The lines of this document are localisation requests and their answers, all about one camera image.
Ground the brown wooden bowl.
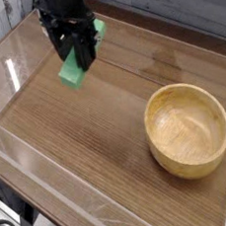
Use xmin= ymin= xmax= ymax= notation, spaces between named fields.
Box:
xmin=144 ymin=83 xmax=226 ymax=180

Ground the clear acrylic tray wall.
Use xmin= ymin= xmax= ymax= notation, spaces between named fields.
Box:
xmin=0 ymin=113 xmax=154 ymax=226

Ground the green rectangular block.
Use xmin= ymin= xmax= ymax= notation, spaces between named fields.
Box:
xmin=59 ymin=19 xmax=107 ymax=89

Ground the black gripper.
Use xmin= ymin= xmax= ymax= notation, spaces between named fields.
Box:
xmin=35 ymin=0 xmax=97 ymax=71

